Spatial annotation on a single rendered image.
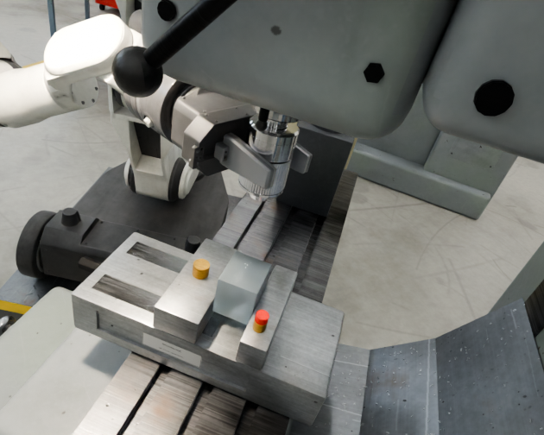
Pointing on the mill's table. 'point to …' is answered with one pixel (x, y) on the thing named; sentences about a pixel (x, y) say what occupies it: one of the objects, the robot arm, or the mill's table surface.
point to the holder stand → (318, 169)
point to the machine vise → (216, 330)
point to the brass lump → (200, 268)
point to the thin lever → (262, 120)
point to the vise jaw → (192, 294)
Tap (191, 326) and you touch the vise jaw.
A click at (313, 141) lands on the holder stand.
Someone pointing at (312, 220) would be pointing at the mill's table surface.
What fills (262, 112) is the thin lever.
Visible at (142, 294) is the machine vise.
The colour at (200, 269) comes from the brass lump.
